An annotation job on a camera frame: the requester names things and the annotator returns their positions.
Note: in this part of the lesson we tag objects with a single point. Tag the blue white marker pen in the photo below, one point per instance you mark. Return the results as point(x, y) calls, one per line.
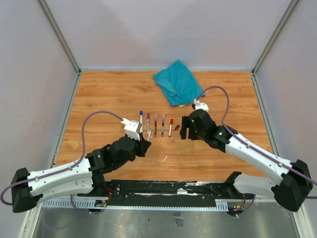
point(141, 122)

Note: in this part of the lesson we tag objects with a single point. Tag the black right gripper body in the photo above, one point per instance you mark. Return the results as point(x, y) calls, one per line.
point(197, 134)

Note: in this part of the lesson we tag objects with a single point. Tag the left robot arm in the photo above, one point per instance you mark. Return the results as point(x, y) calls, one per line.
point(81, 177)

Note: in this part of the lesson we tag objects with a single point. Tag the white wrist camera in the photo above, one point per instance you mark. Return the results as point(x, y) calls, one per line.
point(197, 105)
point(132, 128)

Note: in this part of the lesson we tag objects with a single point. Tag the white red pen horizontal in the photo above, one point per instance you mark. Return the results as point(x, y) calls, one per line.
point(170, 127)

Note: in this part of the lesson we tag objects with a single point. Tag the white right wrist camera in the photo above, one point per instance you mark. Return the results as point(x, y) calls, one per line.
point(197, 105)

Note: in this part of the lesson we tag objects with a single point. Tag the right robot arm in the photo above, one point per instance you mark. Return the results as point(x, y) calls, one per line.
point(289, 183)

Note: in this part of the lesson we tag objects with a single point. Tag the teal folded cloth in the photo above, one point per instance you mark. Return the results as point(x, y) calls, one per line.
point(178, 84)

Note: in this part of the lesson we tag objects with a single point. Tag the pink translucent gel pen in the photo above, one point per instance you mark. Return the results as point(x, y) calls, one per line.
point(155, 125)

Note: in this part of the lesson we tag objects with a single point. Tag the dark blue thin pen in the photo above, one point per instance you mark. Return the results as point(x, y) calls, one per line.
point(162, 125)

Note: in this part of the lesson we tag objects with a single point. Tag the purple white marker pen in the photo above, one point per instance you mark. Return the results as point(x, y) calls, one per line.
point(148, 122)

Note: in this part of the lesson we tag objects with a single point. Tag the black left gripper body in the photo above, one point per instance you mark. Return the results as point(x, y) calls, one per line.
point(139, 145)

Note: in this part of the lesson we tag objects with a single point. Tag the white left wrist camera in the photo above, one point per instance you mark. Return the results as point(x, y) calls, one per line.
point(132, 128)

